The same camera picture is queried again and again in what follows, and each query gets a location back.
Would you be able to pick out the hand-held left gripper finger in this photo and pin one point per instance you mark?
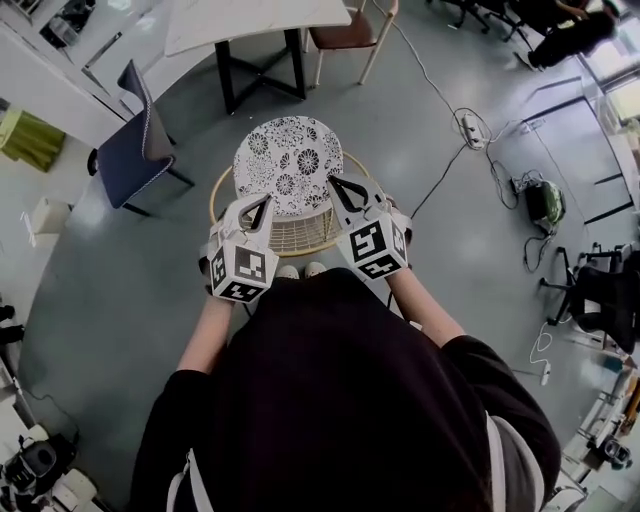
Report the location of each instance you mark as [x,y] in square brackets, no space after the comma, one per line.
[264,215]
[252,208]

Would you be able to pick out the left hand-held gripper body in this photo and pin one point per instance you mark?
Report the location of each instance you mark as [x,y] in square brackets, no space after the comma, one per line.
[250,265]

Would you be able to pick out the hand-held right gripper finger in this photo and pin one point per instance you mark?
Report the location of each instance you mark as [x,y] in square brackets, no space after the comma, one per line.
[345,207]
[362,192]

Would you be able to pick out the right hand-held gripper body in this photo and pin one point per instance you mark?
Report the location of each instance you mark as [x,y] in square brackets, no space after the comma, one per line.
[370,240]

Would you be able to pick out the person's left forearm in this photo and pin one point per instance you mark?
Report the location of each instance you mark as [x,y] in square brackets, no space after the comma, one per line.
[207,330]

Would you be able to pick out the person's right forearm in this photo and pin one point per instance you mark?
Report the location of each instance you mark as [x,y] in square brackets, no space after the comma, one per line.
[425,305]

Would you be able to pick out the blue grey upholstered chair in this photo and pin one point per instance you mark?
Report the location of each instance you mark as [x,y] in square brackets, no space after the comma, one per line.
[130,170]

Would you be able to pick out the brown seat wooden chair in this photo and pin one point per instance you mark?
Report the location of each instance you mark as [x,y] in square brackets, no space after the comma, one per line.
[345,35]

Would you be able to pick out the white marble table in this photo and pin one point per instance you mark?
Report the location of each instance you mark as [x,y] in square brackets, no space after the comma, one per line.
[250,20]

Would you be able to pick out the black office chair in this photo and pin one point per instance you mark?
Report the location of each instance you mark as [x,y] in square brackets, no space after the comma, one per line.
[600,295]
[470,10]

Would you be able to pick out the person's left shoe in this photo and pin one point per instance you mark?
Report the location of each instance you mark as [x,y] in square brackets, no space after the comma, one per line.
[287,272]

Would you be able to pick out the person's shoe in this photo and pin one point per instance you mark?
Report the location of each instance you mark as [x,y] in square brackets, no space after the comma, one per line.
[315,269]
[287,272]

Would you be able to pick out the black white floral seat cushion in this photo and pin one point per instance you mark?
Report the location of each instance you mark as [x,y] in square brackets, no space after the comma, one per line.
[285,160]

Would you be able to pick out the person's right shoe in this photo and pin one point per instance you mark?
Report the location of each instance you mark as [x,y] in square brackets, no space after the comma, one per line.
[315,269]

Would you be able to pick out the white power strip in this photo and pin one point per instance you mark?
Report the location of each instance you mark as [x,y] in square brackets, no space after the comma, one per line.
[472,131]

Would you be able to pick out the person's black shirt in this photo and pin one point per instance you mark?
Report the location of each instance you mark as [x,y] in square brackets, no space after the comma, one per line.
[325,390]

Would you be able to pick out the green black bag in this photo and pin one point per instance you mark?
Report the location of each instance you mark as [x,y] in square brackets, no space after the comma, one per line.
[547,200]

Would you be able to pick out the small white box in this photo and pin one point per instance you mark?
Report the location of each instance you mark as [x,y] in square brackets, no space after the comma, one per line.
[47,220]

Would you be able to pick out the green cloth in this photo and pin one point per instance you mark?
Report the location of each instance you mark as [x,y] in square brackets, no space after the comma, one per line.
[30,142]

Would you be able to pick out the white counter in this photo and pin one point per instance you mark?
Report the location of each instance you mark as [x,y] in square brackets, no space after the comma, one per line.
[50,65]

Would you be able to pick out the grey black floor device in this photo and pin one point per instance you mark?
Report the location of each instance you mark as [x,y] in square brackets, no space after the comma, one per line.
[35,460]

